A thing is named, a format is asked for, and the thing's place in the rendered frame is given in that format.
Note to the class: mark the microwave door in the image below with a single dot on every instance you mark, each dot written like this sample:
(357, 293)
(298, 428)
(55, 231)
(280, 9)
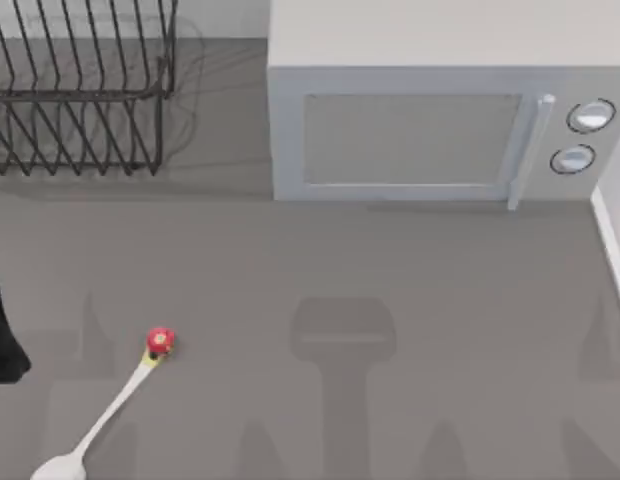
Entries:
(410, 140)

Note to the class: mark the pale microwave oven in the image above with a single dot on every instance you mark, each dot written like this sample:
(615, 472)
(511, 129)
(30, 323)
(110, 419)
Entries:
(430, 45)

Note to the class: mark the white spoon with red figure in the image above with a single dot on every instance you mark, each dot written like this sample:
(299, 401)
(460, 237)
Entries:
(117, 400)

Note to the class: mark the microwave knob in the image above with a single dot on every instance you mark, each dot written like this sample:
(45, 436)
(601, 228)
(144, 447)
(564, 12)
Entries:
(590, 115)
(572, 159)

